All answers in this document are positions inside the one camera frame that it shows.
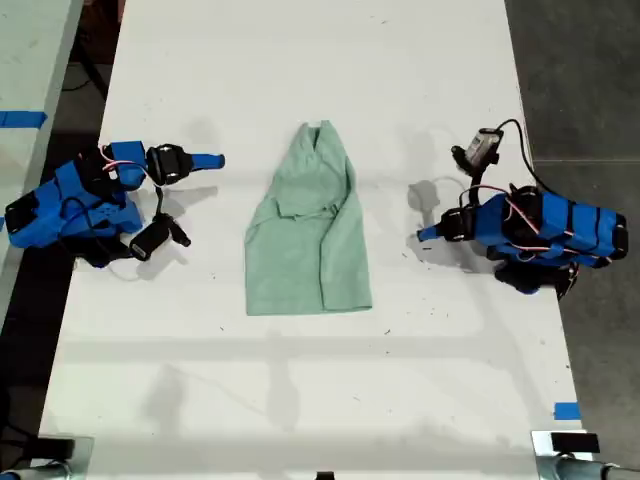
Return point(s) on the fixed blue-tipped gripper finger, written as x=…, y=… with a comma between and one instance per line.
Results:
x=205, y=158
x=456, y=216

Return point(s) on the moving blue-tipped gripper finger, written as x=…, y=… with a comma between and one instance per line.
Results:
x=172, y=172
x=457, y=234

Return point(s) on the pale green T-shirt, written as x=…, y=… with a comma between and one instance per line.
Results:
x=300, y=270

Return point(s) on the blue and black robot arm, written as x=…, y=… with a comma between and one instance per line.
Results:
x=45, y=210
x=580, y=225

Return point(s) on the long blue tape strip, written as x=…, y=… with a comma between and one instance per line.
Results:
x=22, y=119

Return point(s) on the short blue tape strip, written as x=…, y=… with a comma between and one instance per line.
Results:
x=566, y=410

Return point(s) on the metal clamp plate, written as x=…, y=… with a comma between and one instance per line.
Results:
x=540, y=442
x=84, y=450

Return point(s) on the small black box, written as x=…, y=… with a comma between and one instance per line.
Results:
x=55, y=448
x=574, y=442

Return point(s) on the metal pipe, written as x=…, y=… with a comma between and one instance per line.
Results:
x=575, y=469

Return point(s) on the short black camera stalk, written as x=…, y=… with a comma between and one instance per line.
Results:
x=159, y=202
x=477, y=187

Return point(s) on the black camera box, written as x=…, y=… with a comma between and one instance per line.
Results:
x=480, y=147
x=150, y=241

